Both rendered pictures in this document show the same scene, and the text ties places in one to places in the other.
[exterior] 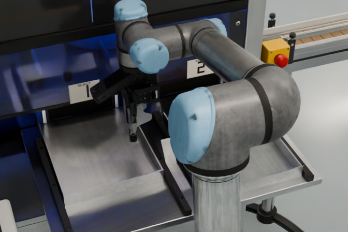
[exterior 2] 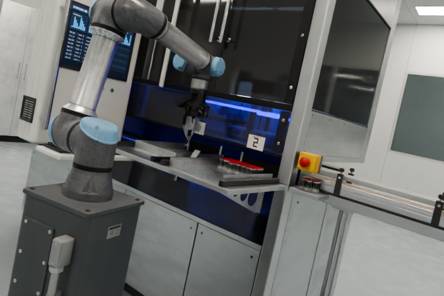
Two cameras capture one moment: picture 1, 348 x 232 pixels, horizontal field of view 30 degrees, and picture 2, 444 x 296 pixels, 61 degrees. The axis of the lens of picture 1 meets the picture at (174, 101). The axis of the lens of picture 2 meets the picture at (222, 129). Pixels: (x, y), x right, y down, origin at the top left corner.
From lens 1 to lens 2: 1.74 m
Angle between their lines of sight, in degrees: 63
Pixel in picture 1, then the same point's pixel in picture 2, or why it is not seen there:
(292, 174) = (216, 178)
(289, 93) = not seen: outside the picture
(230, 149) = (98, 11)
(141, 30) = not seen: hidden behind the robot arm
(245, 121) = not seen: outside the picture
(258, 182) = (195, 168)
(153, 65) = (176, 63)
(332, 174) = not seen: outside the picture
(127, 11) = not seen: hidden behind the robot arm
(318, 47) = (365, 195)
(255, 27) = (294, 128)
